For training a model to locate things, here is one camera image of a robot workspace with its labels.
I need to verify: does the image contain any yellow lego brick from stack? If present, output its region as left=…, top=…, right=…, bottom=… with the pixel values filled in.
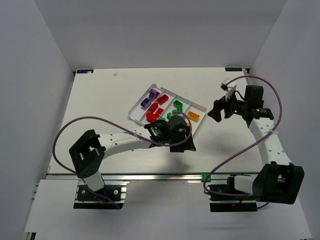
left=187, top=111, right=200, bottom=123

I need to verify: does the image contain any green studded lego plate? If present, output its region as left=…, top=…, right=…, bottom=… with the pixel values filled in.
left=173, top=100, right=183, bottom=108

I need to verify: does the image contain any red wedge lego brick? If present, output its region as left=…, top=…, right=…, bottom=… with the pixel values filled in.
left=155, top=108, right=164, bottom=117

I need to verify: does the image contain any red round lego brick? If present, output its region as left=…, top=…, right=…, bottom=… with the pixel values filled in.
left=145, top=112, right=157, bottom=123

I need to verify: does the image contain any purple round lego brick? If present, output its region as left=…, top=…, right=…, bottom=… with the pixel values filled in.
left=140, top=97, right=153, bottom=110

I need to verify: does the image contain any small purple lego brick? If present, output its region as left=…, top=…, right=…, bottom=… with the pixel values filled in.
left=148, top=91, right=160, bottom=101

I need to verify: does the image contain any red curved lego brick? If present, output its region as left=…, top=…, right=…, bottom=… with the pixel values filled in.
left=149, top=102, right=159, bottom=113

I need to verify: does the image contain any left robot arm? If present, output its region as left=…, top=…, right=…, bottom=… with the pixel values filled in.
left=69, top=115, right=196, bottom=192

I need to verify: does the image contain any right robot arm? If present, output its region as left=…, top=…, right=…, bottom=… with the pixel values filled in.
left=208, top=84, right=305, bottom=205

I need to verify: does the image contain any white divided sorting tray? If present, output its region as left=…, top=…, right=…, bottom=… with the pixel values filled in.
left=128, top=84, right=207, bottom=136

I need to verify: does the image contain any blue table label right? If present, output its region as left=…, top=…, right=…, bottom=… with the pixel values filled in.
left=224, top=67, right=243, bottom=72

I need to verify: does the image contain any blue table label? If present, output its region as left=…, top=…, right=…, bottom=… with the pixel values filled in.
left=224, top=67, right=243, bottom=72
left=76, top=69, right=94, bottom=74

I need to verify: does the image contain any blue table label left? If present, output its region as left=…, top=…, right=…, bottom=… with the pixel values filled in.
left=76, top=69, right=94, bottom=74

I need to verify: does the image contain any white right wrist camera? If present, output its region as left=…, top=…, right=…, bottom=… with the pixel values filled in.
left=220, top=78, right=237, bottom=101

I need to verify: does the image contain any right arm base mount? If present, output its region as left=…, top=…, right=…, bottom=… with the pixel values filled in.
left=204, top=176, right=258, bottom=213

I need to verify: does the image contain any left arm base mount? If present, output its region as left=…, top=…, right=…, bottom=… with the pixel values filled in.
left=73, top=181, right=127, bottom=210

